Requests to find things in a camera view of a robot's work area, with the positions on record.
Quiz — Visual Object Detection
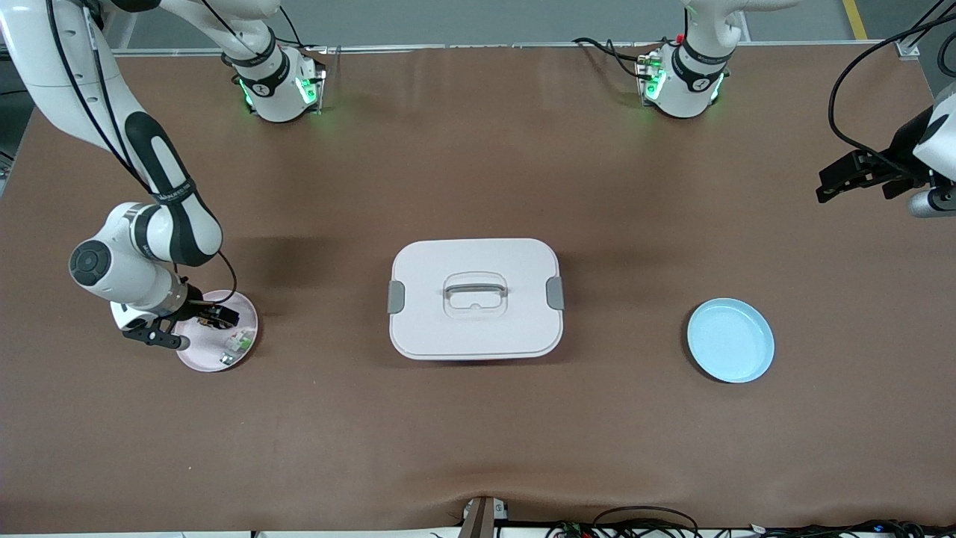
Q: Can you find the green and white switch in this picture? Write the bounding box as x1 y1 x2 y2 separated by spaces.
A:
219 331 255 367

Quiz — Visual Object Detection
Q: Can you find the white lidded storage box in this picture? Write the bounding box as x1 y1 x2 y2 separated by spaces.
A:
387 238 565 362

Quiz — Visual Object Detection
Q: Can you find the light blue plate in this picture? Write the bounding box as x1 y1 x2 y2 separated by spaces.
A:
686 297 775 384

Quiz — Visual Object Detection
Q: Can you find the black base cable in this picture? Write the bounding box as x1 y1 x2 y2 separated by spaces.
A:
571 36 662 79
275 6 329 55

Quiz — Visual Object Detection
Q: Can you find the metal table edge rail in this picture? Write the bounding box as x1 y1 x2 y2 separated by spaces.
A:
112 43 916 58

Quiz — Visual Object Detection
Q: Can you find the aluminium frame post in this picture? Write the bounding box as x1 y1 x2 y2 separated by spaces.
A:
893 0 956 62

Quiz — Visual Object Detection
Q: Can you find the pink plate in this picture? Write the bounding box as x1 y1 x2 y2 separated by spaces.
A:
173 290 259 373

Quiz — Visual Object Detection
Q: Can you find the brown table mat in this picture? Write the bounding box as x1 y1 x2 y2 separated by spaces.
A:
0 45 956 534

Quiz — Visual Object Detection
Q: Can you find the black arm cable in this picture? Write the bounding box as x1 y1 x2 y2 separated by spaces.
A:
828 0 956 180
45 0 239 309

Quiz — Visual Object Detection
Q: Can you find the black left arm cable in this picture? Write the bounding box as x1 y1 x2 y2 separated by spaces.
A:
828 0 956 180

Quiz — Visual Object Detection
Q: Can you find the looped black cable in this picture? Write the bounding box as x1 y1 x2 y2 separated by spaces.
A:
594 506 700 538

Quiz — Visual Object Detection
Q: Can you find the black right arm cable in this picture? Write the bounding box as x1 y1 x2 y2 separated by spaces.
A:
45 0 239 309

